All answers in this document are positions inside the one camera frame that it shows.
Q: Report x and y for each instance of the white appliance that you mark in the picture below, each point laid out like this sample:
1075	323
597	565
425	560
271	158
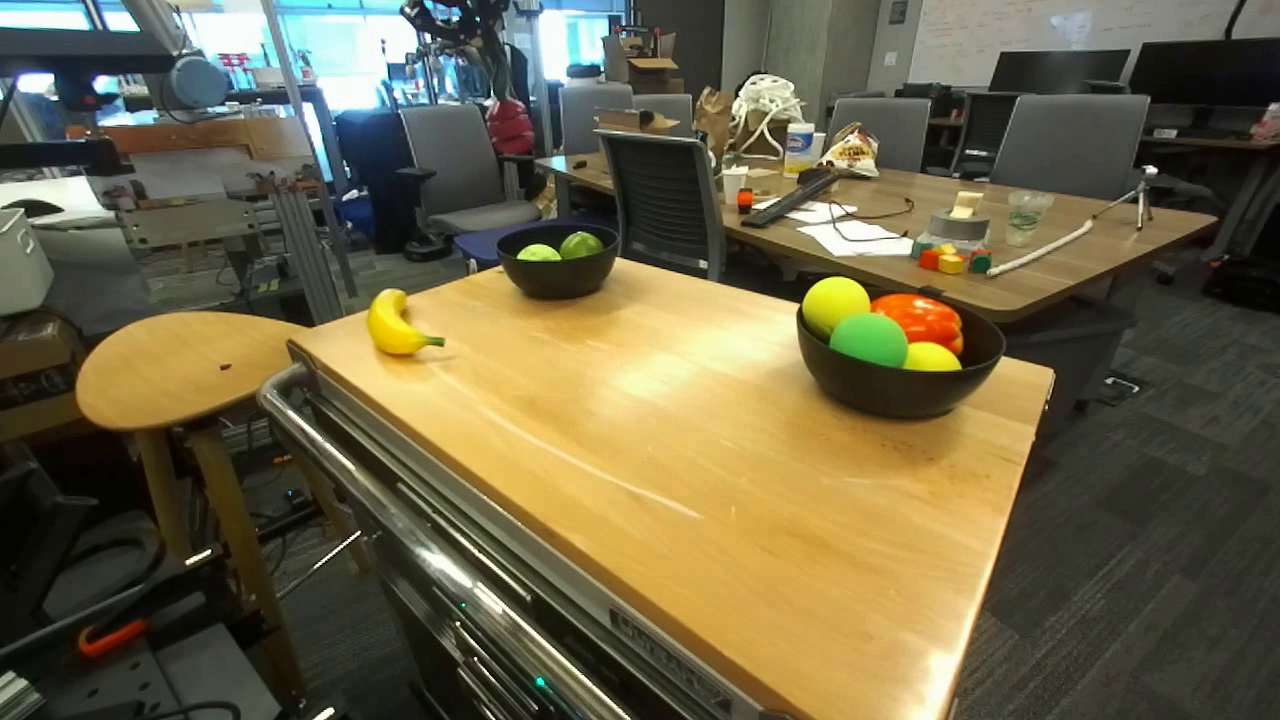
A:
23	265

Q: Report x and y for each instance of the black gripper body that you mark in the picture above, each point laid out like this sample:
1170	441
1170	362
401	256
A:
460	11

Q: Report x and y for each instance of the black perforated breadboard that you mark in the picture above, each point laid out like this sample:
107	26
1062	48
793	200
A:
201	672

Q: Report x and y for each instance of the colourful toy blocks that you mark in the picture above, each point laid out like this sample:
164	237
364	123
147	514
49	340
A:
948	262

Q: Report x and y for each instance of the orange black clamp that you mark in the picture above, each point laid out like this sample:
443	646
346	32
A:
114	637

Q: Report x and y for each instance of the yellow toy lemon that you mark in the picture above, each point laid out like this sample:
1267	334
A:
931	358

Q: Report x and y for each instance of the yellow toy banana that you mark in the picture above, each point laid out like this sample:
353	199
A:
391	328

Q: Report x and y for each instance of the small black bowl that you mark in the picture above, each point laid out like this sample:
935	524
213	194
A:
563	282

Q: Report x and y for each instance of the yellow-green toy ball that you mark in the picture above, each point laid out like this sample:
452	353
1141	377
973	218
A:
835	307

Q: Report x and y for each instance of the green toy ball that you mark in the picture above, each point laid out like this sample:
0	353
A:
867	340

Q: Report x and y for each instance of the round wooden stool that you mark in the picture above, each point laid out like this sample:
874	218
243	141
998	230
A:
172	366

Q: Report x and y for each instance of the clear water bottle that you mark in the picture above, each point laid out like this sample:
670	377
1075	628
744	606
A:
803	147

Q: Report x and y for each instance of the wooden crate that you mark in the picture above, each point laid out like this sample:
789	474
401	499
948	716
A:
213	141

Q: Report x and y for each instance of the small tripod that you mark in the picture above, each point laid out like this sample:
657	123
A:
1146	184

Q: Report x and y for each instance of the black mesh office chair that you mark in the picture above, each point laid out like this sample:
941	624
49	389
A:
662	200

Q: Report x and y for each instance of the wooden butcher block table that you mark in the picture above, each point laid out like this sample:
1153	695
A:
482	643

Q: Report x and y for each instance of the black computer monitor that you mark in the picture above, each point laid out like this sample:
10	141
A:
1200	71
1062	71

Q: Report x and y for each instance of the aluminium frame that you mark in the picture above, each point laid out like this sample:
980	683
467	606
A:
201	221

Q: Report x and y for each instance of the cardboard box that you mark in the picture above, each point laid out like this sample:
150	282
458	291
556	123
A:
653	79

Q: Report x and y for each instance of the orange toy bell pepper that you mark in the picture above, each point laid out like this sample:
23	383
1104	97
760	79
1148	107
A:
921	323

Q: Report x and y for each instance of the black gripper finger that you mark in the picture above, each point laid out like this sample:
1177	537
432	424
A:
488	38
451	38

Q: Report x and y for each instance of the grey robot joint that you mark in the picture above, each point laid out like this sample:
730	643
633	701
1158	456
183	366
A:
197	83

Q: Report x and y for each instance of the large black bowl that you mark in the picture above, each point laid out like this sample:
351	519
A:
893	394

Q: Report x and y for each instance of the wooden office table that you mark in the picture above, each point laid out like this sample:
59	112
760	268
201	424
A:
1064	262

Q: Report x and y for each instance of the long black bar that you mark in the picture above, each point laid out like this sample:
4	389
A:
793	199

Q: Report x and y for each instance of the thin white stick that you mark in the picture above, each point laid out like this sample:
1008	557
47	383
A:
1047	247

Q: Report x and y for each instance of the clear plastic cup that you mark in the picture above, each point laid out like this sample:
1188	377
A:
1029	213

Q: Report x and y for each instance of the crumpled plastic bag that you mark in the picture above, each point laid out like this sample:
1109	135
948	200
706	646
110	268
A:
855	153

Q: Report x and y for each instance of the white paper sheets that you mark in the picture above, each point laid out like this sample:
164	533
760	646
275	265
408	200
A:
861	242

